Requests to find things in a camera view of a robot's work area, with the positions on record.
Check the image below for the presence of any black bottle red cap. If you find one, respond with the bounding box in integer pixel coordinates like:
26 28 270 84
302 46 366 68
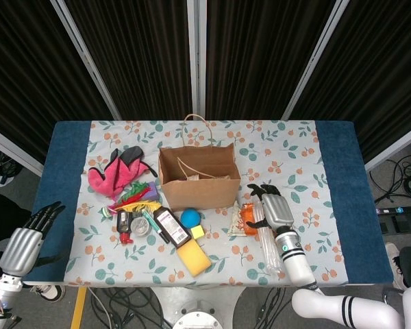
115 210 135 245

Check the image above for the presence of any purple foam block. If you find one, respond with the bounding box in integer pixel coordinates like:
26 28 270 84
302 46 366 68
144 181 162 203

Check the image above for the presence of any yellow sponge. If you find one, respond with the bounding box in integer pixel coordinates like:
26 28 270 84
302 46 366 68
176 239 212 277

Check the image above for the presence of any brown paper bag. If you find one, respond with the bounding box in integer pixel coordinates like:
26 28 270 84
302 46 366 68
157 113 242 212

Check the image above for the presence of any black floor cable bundle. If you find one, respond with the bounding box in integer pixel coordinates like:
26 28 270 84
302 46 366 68
0 143 21 186
87 287 295 329
369 136 411 206

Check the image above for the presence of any blue ball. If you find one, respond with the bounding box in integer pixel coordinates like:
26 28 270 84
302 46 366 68
180 208 202 229

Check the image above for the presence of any pink black cleaning glove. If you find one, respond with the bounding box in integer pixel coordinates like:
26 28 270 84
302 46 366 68
87 145 158 199

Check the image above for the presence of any black power strip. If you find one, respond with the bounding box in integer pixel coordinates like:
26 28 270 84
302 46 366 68
375 205 411 217

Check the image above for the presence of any white black sneaker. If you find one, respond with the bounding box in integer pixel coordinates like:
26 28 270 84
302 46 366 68
30 284 66 303

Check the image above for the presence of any blue table cover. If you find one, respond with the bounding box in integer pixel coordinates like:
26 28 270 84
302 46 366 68
27 120 395 285

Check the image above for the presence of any green marker pen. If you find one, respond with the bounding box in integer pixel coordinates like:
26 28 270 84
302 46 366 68
142 210 171 245

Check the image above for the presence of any floral tablecloth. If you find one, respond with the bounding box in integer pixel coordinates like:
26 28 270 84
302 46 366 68
63 119 349 287

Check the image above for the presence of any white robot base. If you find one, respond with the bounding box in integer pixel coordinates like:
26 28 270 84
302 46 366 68
173 310 227 329

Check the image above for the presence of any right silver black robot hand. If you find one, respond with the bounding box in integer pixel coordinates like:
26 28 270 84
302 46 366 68
245 184 295 231

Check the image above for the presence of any white snack sachet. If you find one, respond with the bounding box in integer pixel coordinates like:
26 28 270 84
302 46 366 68
227 201 249 237

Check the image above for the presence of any clear bag of snacks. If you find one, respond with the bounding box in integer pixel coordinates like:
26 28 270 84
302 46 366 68
184 173 232 182

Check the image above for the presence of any pack of clear straws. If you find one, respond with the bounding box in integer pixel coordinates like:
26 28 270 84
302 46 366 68
256 200 284 275

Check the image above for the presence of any green feather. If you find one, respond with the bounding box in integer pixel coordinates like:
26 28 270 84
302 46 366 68
121 181 151 199

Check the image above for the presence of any orange snack packet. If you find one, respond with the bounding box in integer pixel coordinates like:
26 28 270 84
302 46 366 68
240 202 261 236

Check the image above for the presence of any black screen panel white frame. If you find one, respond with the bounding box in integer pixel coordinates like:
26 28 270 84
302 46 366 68
63 0 206 121
282 0 411 172
198 0 345 121
0 0 123 176

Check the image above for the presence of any person in black clothes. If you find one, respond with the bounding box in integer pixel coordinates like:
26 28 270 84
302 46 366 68
0 190 32 285

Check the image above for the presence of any yellow feather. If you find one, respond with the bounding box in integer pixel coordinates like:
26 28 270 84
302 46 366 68
113 200 162 212

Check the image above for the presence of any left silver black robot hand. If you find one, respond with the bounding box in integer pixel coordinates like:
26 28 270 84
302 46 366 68
0 201 66 278

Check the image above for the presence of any clear jar of paper clips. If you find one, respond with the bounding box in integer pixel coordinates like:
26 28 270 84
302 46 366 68
129 218 153 238

